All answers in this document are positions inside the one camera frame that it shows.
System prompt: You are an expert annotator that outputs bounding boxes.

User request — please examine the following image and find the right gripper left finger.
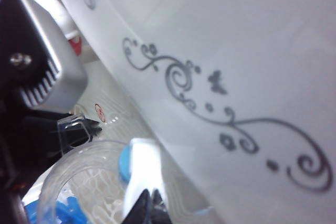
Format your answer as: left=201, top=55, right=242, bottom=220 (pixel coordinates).
left=123, top=188, right=152, bottom=224

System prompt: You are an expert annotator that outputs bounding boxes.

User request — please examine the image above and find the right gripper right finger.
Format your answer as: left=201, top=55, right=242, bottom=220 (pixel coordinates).
left=152, top=188, right=171, bottom=224

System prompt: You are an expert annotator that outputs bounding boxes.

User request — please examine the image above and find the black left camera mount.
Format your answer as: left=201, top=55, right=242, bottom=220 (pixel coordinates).
left=0, top=0, right=50, bottom=109

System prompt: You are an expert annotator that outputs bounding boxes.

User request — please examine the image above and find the white drip tray grille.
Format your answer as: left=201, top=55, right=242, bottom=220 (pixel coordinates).
left=76, top=90, right=155, bottom=143

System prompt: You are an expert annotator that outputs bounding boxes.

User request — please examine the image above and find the red-ringed white hot tap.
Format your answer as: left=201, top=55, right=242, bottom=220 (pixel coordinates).
left=56, top=6, right=84, bottom=57

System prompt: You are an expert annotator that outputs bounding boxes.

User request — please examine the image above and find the white water dispenser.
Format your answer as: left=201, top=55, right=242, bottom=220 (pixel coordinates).
left=47, top=0, right=336, bottom=224

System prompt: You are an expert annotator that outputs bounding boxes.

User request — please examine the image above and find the blue-ringed white cold tap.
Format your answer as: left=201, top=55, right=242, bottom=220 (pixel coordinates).
left=117, top=136, right=165, bottom=209

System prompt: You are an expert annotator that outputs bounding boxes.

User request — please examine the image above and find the clear textured plastic mug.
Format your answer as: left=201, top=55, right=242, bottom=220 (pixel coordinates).
left=36, top=115, right=148, bottom=224

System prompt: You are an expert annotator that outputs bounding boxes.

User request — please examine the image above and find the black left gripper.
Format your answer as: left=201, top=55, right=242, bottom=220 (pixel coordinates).
left=0, top=103, right=103, bottom=190

